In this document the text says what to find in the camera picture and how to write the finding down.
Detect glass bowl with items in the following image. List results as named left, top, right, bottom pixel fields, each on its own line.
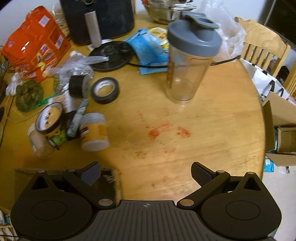
left=142, top=0, right=197, bottom=25

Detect cotton swab packet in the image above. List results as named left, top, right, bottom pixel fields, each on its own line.
left=47, top=89, right=75, bottom=114

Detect yellow wipes packet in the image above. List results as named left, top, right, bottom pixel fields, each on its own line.
left=148, top=27, right=169, bottom=50

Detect wooden chair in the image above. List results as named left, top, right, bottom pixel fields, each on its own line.
left=234, top=16, right=291, bottom=78

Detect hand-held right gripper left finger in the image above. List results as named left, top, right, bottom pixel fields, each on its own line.
left=30, top=161, right=116, bottom=208

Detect orange snack bag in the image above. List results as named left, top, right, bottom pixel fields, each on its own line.
left=0, top=6, right=72, bottom=81

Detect large cardboard box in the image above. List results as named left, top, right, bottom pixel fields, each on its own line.
left=262, top=91, right=296, bottom=167

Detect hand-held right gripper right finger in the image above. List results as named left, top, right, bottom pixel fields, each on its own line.
left=177, top=161, right=266, bottom=208

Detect beige jar white lid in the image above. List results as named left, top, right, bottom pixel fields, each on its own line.
left=27, top=124, right=55, bottom=158

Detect clear shaker bottle grey lid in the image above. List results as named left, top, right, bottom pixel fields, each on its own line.
left=165, top=11, right=223, bottom=104

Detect black power cable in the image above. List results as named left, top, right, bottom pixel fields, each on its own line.
left=127, top=55, right=242, bottom=69

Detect white paper bag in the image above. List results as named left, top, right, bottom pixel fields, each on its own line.
left=240, top=58, right=290, bottom=102

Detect crinkled clear plastic bag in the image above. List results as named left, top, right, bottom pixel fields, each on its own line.
left=45, top=56, right=109, bottom=93

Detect green candy packet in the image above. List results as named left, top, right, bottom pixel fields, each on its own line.
left=47, top=130, right=67, bottom=151

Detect large black tape roll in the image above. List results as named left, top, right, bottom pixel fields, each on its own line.
left=90, top=77, right=120, bottom=104

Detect black air fryer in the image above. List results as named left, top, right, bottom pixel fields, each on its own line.
left=59, top=0, right=135, bottom=45

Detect teal packet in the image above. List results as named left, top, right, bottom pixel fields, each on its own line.
left=264, top=158, right=275, bottom=173

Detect speckled grey stick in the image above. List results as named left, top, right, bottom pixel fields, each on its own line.
left=67, top=98, right=90, bottom=138

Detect blue paper packet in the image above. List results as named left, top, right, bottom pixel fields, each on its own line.
left=124, top=28, right=163, bottom=66
left=139, top=52, right=171, bottom=75

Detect white cord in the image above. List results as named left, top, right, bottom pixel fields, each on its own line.
left=6, top=95, right=31, bottom=122

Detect black kettle base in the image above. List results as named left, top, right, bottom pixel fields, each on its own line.
left=88, top=40, right=136, bottom=71

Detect small cardboard box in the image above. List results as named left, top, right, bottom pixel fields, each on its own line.
left=276, top=126, right=296, bottom=154

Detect thick black tape roll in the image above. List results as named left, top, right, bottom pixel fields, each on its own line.
left=69, top=75, right=92, bottom=99

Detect white tied plastic bag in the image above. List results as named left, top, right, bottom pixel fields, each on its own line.
left=5, top=72, right=23, bottom=96

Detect green net bag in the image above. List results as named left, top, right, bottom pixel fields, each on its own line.
left=15, top=80, right=57, bottom=113

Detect thin tape roll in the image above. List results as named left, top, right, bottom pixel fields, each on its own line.
left=35, top=102, right=64, bottom=136

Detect white jar yellow label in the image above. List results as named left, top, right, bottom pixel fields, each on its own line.
left=80, top=113, right=110, bottom=152

